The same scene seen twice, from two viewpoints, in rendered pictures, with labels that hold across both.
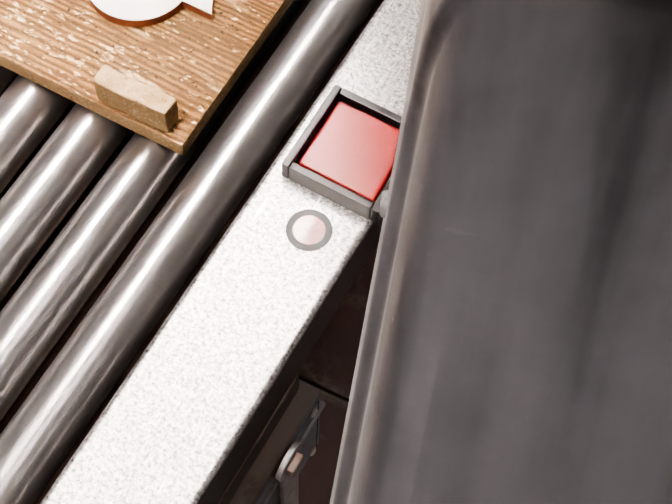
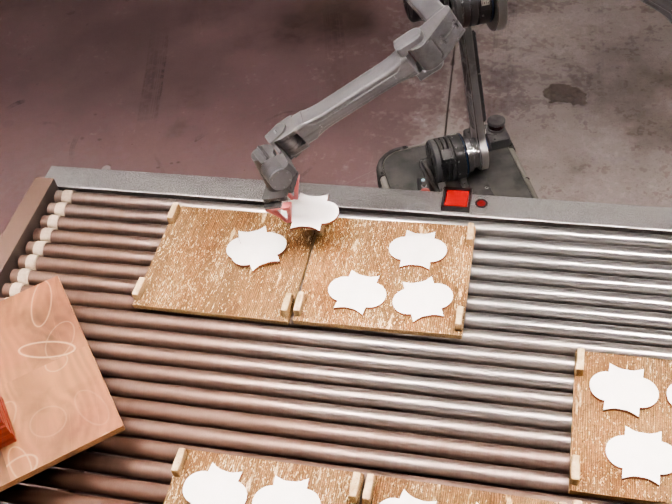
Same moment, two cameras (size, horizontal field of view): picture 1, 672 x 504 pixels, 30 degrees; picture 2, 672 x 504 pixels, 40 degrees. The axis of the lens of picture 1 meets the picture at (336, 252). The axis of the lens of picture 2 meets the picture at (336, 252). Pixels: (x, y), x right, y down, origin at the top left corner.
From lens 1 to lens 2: 2.19 m
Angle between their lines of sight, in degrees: 51
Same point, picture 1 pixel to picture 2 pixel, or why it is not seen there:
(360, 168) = (461, 195)
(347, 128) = (451, 201)
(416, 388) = not seen: outside the picture
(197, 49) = (446, 233)
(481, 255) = not seen: outside the picture
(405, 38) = (415, 203)
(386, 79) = (430, 203)
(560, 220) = not seen: outside the picture
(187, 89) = (459, 230)
